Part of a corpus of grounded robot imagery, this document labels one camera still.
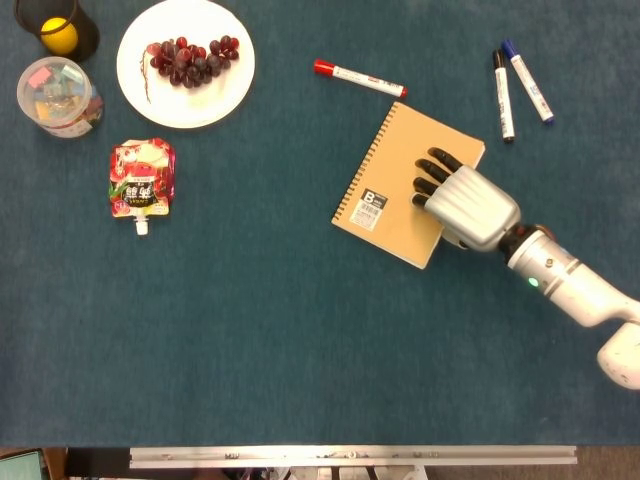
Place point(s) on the white round plate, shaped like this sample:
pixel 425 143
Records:
pixel 200 107

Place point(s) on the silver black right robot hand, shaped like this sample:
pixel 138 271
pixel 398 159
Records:
pixel 475 205

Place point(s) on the black mesh pen holder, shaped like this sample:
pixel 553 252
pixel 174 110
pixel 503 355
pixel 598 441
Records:
pixel 87 35

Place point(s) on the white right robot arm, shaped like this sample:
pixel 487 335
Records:
pixel 575 280

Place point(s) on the red jelly drink pouch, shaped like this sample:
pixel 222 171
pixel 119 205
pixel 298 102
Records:
pixel 141 180

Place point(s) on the blue cap whiteboard marker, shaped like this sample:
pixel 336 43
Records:
pixel 530 85

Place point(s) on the yellow ball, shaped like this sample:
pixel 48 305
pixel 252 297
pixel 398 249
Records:
pixel 59 36

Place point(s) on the black cap whiteboard marker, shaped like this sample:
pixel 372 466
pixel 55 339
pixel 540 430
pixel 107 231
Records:
pixel 504 100

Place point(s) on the aluminium profile rail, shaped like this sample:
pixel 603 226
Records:
pixel 350 456

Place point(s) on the kraft spiral notebook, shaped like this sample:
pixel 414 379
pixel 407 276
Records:
pixel 395 165

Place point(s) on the red cap whiteboard marker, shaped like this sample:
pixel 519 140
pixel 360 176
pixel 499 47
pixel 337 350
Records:
pixel 357 77

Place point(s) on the clear jar of binder clips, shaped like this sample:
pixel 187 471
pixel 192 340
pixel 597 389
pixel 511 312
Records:
pixel 55 97

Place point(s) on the teal blue table cloth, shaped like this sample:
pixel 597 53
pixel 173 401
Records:
pixel 250 340

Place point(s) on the bunch of red grapes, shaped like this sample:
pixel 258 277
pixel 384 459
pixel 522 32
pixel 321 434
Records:
pixel 192 62

